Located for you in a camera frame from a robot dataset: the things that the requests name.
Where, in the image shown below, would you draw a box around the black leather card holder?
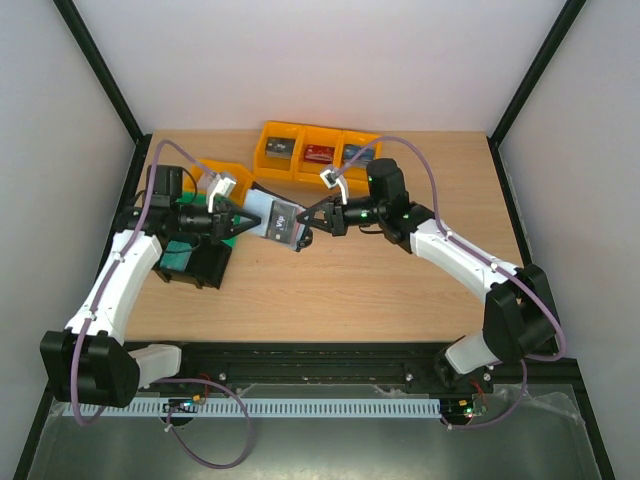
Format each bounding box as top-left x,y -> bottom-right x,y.
240,187 -> 315,253

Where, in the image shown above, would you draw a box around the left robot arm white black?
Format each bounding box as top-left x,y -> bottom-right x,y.
40,165 -> 261,407

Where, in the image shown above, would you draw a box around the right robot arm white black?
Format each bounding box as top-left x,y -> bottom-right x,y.
297,158 -> 559,392

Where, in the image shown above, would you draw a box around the yellow bin with blue cards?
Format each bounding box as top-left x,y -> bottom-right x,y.
329,130 -> 385,194

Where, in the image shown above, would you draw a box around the red VIP card stack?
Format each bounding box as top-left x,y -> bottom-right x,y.
303,144 -> 335,165

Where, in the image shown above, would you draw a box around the teal VIP card stack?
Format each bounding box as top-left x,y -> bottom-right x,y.
159,241 -> 192,271

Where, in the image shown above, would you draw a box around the yellow bin with red cards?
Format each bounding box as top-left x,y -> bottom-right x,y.
291,126 -> 344,185

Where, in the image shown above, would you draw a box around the blue VIP card stack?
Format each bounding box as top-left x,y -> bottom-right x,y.
342,144 -> 377,169

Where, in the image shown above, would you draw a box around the yellow bin with grey cards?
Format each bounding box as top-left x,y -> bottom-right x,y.
253,121 -> 305,181

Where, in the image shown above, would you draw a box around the grey VIP card stack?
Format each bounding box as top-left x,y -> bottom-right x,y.
265,137 -> 296,160

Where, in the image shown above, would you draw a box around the yellow bin near green bin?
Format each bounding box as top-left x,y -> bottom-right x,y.
183,158 -> 256,204

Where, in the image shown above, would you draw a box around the green plastic bin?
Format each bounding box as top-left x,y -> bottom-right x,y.
174,194 -> 230,247

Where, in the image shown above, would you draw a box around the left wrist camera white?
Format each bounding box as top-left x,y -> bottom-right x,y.
206,172 -> 237,213

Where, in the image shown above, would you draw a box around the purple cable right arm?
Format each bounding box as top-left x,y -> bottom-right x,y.
332,135 -> 569,432

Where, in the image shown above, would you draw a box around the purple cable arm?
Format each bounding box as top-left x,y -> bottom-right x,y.
332,135 -> 569,432
72,139 -> 251,470

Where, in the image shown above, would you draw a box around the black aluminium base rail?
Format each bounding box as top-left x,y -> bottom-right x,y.
122,340 -> 581,396

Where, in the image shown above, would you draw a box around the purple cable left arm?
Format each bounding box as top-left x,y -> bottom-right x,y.
72,139 -> 251,470

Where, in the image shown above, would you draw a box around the white slotted cable duct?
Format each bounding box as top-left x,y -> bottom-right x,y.
62,397 -> 442,417

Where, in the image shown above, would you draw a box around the black frame post left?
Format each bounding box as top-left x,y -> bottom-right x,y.
53,0 -> 148,146

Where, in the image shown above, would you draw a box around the black frame post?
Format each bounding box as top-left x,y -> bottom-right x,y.
53,0 -> 148,146
489,0 -> 587,149

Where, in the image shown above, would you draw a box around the black frame post right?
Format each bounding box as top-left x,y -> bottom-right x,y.
489,0 -> 587,149

